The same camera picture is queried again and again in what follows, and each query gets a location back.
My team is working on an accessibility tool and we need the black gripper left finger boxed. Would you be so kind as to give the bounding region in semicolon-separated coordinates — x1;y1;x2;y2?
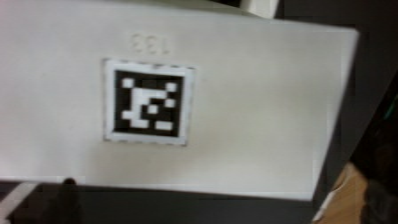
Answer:
0;178;83;224

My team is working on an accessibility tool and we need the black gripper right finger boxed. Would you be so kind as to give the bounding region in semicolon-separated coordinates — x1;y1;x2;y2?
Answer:
351;158;398;224

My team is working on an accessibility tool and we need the white small tagged box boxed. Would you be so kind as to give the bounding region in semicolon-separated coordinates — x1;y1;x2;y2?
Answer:
0;0;358;200

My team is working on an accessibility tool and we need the white cabinet body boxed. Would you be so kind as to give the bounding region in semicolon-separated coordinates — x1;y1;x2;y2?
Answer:
239;0;278;19

